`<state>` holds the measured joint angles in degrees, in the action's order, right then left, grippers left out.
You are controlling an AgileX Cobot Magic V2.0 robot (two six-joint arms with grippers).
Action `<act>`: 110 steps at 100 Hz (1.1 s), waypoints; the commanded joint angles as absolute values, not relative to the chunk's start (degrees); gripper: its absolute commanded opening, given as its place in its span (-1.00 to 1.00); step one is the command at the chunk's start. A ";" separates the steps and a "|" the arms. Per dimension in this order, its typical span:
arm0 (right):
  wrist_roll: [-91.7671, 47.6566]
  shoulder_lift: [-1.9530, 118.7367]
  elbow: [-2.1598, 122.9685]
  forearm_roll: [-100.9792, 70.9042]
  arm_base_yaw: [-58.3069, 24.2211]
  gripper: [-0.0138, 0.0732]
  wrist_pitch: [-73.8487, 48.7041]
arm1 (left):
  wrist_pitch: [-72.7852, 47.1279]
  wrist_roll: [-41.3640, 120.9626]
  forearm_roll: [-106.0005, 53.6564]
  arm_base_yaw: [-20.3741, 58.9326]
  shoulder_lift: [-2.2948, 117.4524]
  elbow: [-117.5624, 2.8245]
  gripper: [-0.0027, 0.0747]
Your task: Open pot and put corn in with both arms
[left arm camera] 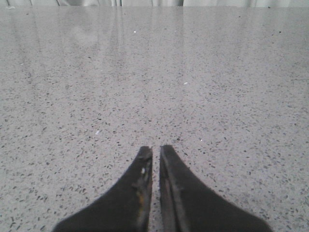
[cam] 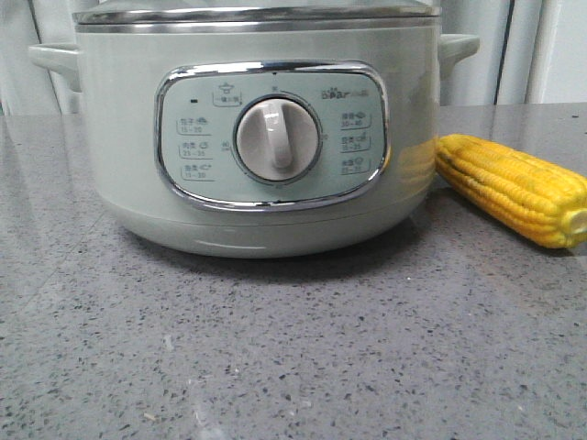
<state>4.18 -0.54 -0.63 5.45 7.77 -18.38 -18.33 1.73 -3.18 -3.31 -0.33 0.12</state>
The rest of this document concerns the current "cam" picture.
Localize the glass pot lid steel rim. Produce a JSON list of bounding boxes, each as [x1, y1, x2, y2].
[[73, 1, 441, 25]]

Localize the yellow corn cob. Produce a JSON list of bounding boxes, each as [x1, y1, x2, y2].
[[436, 134, 586, 248]]

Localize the light green electric cooking pot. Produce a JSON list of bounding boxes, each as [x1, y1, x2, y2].
[[28, 16, 480, 258]]

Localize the beige timer dial knob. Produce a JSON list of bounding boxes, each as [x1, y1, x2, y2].
[[236, 98, 320, 182]]

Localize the black cable in background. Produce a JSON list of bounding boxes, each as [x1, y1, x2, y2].
[[493, 0, 516, 105]]

